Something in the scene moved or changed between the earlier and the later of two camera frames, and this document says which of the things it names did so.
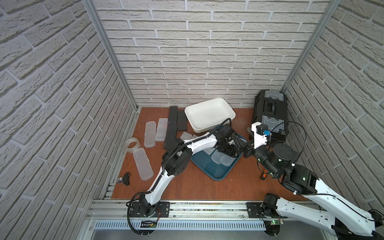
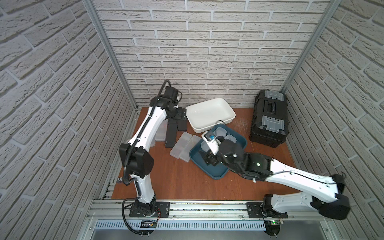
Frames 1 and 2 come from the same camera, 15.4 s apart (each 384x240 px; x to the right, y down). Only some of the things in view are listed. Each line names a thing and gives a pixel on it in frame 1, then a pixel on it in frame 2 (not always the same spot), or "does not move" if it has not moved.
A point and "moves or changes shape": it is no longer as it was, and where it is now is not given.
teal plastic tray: [214, 170] does not move
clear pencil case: [161, 130] does not move
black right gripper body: [261, 155] → [213, 159]
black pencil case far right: [182, 120] does not move
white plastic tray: [209, 115] does not move
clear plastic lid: [186, 136] moves or changes shape
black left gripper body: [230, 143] → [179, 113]
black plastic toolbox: [271, 108] does not move
